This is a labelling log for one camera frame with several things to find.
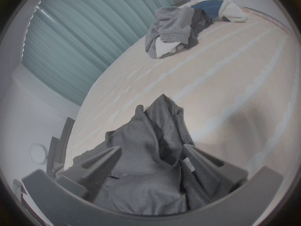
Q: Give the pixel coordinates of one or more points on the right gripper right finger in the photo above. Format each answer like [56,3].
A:
[225,176]

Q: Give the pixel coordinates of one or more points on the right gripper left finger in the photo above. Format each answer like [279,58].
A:
[101,175]

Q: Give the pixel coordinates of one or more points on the black T-shirt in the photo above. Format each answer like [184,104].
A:
[152,173]

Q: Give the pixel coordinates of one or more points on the bed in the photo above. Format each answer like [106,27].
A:
[223,79]

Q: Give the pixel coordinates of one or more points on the pile of clothes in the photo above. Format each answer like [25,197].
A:
[174,25]

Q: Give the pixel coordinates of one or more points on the blue-green curtain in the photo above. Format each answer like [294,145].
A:
[82,43]

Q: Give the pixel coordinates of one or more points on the round white wall fixture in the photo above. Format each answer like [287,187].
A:
[38,154]

